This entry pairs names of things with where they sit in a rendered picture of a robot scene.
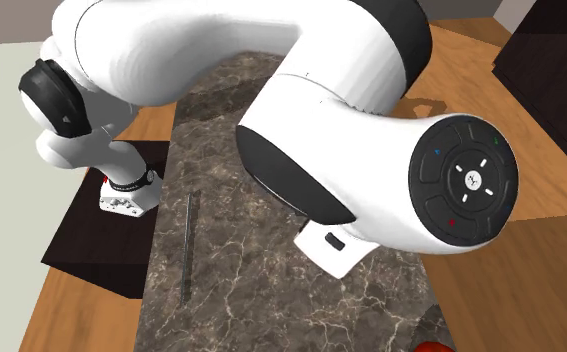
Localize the dark wooden cabinet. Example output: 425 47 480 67
491 0 567 187

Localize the red round object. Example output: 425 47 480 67
416 341 454 352

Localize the dark robot stand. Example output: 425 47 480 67
40 140 171 300

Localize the thin dark grey rod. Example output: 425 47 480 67
180 190 202 304

